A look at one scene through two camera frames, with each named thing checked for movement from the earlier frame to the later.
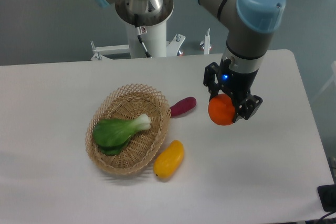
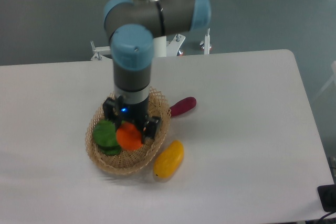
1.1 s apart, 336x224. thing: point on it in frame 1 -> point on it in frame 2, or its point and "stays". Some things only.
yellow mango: [169, 160] stays
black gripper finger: [209, 80] -> [111, 109]
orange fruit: [221, 109] -> [128, 137]
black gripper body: [239, 84] -> [135, 113]
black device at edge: [327, 194] stays
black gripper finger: [248, 107] -> [150, 126]
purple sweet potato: [182, 106] stays
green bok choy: [111, 135] stays
